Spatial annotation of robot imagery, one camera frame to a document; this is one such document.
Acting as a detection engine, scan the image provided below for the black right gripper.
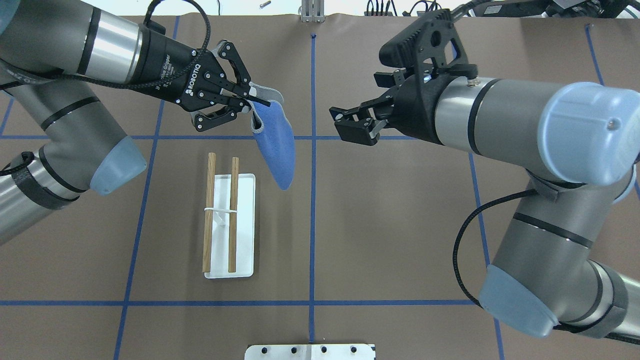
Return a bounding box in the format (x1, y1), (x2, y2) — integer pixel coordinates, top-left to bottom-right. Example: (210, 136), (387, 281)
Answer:
(329, 75), (451, 146)

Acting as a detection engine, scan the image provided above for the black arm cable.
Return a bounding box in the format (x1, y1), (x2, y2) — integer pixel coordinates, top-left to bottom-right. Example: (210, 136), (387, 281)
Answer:
(452, 189), (538, 306)

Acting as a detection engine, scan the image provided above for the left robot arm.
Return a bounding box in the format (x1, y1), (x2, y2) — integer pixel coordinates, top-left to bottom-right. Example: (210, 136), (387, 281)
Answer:
(1, 0), (271, 244)

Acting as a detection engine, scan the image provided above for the wooden towel rack white base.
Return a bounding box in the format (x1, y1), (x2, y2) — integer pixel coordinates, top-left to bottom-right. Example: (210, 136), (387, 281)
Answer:
(202, 152), (256, 280)

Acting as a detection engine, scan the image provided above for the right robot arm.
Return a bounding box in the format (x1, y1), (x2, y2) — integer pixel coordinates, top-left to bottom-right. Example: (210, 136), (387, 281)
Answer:
(329, 75), (639, 343)

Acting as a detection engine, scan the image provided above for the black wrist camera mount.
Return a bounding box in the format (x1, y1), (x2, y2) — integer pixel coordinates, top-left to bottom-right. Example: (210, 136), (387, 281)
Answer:
(378, 9), (480, 87)

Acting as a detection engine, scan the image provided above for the brown paper table cover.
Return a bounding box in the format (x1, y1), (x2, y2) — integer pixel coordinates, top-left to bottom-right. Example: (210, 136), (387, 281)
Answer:
(1, 14), (639, 360)

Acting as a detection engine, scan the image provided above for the black power brick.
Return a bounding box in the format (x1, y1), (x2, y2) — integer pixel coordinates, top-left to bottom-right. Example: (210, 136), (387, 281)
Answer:
(471, 0), (551, 18)

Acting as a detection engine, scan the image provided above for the blue towel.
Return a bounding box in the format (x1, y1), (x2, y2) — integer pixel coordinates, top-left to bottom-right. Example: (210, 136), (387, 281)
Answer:
(249, 82), (296, 191)

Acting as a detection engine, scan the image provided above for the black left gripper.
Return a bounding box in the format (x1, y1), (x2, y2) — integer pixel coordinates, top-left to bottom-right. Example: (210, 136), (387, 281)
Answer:
(135, 25), (270, 132)

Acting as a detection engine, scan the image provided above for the aluminium frame post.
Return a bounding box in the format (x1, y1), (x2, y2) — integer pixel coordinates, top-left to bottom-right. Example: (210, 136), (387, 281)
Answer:
(299, 0), (326, 24)

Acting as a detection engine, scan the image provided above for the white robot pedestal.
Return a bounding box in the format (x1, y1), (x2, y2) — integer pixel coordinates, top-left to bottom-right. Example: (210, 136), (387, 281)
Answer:
(244, 343), (377, 360)

